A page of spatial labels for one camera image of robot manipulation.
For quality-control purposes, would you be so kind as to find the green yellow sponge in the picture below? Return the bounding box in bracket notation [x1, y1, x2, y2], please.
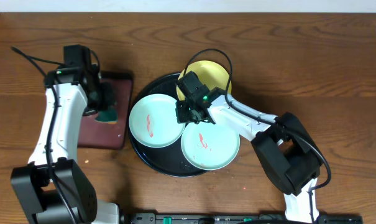
[95, 106, 118, 124]

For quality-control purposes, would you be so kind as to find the yellow plate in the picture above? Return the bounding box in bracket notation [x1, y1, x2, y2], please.
[178, 60, 229, 90]

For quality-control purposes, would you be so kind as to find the mint plate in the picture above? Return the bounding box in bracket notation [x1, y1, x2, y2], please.
[129, 93, 185, 148]
[181, 123, 240, 170]

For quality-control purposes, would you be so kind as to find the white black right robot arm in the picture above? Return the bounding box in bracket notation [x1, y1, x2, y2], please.
[176, 72, 326, 223]

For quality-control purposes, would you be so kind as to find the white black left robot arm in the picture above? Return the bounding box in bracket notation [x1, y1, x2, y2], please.
[11, 45, 121, 224]

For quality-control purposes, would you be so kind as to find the black rectangular maroon tray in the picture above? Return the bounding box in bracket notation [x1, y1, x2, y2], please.
[78, 72, 133, 150]

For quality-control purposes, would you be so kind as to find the round black tray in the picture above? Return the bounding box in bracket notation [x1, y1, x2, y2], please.
[128, 73, 207, 177]

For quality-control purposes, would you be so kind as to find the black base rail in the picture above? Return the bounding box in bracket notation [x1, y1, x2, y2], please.
[120, 213, 363, 224]

